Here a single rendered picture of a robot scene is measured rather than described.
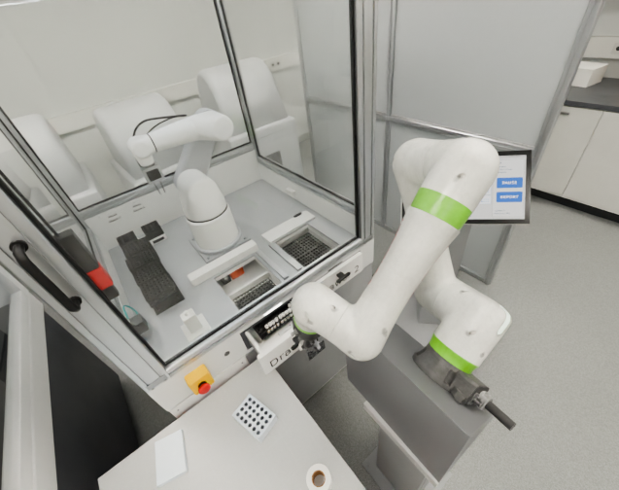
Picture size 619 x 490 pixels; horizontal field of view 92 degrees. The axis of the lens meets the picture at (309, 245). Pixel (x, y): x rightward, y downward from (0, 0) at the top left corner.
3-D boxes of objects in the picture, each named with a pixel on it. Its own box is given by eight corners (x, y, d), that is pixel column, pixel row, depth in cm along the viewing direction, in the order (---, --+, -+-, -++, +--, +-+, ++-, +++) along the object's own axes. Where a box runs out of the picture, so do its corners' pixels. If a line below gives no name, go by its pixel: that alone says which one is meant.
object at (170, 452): (188, 472, 92) (186, 470, 91) (158, 487, 90) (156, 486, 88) (183, 430, 101) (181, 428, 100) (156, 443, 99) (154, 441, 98)
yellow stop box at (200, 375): (216, 383, 103) (209, 373, 99) (196, 398, 101) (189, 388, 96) (210, 372, 107) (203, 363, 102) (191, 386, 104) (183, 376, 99)
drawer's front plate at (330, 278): (362, 269, 137) (362, 252, 130) (314, 305, 126) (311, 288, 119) (360, 267, 139) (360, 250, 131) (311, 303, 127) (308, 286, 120)
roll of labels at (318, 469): (314, 503, 82) (312, 500, 80) (303, 474, 87) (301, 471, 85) (336, 489, 84) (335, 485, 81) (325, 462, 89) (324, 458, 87)
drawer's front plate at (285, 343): (327, 327, 117) (325, 309, 110) (265, 375, 106) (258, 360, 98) (325, 324, 118) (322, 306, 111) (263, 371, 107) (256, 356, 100)
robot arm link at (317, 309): (310, 265, 72) (283, 300, 66) (355, 294, 69) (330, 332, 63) (305, 290, 84) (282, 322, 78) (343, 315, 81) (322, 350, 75)
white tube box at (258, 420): (278, 419, 100) (276, 414, 97) (260, 442, 95) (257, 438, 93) (252, 398, 106) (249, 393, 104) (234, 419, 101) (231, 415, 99)
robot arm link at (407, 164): (441, 290, 103) (420, 131, 82) (478, 315, 88) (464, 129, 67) (408, 304, 101) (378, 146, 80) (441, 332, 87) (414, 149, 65)
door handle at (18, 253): (86, 314, 65) (21, 249, 53) (74, 321, 64) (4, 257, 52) (84, 300, 68) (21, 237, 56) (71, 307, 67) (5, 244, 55)
